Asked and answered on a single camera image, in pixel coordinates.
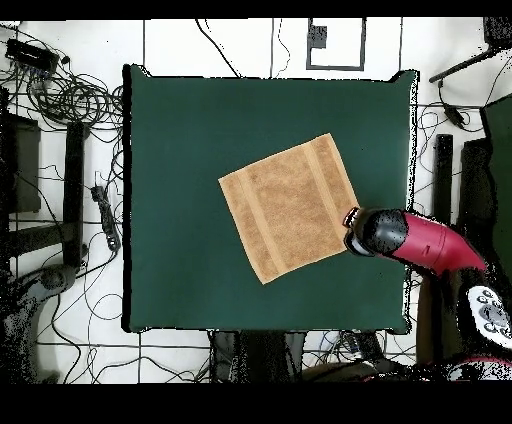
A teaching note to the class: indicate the tan terry towel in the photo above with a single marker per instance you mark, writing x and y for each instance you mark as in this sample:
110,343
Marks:
288,208

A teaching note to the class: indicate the black stand beam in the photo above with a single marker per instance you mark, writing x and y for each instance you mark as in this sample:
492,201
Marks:
74,192
443,176

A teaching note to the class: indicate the black switch box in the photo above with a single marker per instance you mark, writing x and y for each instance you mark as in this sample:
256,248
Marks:
32,55

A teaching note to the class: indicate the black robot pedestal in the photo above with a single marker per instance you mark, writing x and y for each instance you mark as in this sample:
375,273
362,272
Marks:
256,356

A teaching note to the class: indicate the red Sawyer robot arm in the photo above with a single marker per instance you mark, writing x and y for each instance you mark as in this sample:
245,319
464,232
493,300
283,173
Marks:
420,240

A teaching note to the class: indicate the black tripod rod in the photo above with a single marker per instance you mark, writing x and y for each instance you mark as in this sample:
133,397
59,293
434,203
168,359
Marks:
460,67

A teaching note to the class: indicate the grey wheeled base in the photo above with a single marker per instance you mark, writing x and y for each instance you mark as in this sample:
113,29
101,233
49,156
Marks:
52,278

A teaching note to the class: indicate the black power adapter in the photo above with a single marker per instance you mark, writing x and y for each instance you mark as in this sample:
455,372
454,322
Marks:
454,115

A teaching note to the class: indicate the black flat panel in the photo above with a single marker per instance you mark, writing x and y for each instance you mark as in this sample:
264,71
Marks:
24,168
476,184

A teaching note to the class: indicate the small grey square plate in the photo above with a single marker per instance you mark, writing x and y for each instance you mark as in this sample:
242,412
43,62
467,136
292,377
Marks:
318,38

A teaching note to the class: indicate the black power strip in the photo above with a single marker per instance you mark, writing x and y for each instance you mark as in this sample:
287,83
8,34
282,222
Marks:
368,348
106,216

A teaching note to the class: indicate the dark green table cloth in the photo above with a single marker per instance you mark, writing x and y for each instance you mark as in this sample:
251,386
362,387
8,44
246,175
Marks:
180,120

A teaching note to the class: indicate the grey square frame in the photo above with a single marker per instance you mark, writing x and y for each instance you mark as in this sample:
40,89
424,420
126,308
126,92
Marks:
336,68

